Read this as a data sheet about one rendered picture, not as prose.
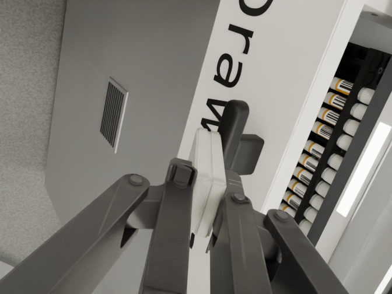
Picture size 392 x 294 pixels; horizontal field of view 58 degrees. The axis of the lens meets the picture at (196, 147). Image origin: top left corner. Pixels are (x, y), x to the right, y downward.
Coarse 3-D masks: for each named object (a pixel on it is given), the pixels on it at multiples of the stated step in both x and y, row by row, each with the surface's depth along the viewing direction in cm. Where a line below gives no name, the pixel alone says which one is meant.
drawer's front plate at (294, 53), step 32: (224, 0) 27; (256, 0) 24; (288, 0) 22; (320, 0) 20; (352, 0) 19; (224, 32) 27; (256, 32) 24; (288, 32) 22; (320, 32) 20; (224, 64) 27; (256, 64) 24; (288, 64) 22; (320, 64) 20; (224, 96) 27; (256, 96) 24; (288, 96) 22; (320, 96) 22; (192, 128) 30; (256, 128) 24; (288, 128) 22; (288, 160) 23; (256, 192) 24; (192, 256) 31; (192, 288) 31
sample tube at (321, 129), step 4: (316, 124) 32; (320, 124) 32; (324, 124) 32; (312, 128) 33; (316, 128) 32; (320, 128) 32; (324, 128) 32; (328, 128) 32; (332, 128) 32; (316, 132) 33; (320, 132) 32; (324, 132) 32; (328, 132) 31; (324, 136) 32; (328, 136) 31; (340, 136) 31; (344, 136) 30; (348, 136) 30; (340, 140) 30; (344, 140) 30; (348, 140) 30; (340, 144) 30; (344, 144) 30; (348, 144) 30; (344, 148) 30
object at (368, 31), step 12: (372, 0) 26; (384, 0) 26; (360, 12) 31; (372, 12) 29; (384, 12) 27; (360, 24) 35; (372, 24) 36; (384, 24) 36; (360, 36) 36; (372, 36) 37; (384, 36) 38; (384, 48) 40
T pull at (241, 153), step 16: (224, 112) 22; (240, 112) 21; (224, 128) 22; (240, 128) 22; (224, 144) 22; (240, 144) 22; (256, 144) 23; (224, 160) 22; (240, 160) 23; (256, 160) 24
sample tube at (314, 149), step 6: (306, 144) 33; (312, 144) 33; (312, 150) 33; (318, 150) 32; (318, 156) 32; (330, 156) 31; (336, 156) 31; (330, 162) 31; (336, 162) 31; (336, 168) 31
